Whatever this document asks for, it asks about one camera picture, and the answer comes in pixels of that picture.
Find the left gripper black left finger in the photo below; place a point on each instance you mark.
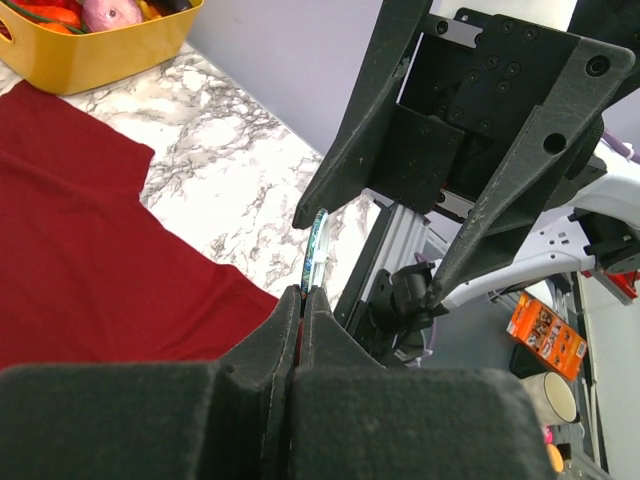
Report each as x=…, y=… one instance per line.
x=224, y=419

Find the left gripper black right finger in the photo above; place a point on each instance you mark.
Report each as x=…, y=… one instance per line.
x=354, y=419

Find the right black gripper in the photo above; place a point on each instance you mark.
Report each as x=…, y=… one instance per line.
x=428, y=116

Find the red t-shirt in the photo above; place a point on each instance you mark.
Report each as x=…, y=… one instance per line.
x=88, y=274

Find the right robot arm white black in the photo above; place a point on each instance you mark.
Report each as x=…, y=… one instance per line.
x=589, y=223

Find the white mug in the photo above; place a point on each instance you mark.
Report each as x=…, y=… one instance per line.
x=551, y=397

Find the orange cardboard box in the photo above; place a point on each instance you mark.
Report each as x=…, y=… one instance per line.
x=548, y=337

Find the toy pink onion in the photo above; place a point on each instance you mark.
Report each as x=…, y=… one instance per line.
x=106, y=15

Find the yellow plastic bin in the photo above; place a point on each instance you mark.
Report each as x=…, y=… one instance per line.
x=64, y=64

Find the aluminium rail frame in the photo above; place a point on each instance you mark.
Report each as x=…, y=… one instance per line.
x=397, y=235

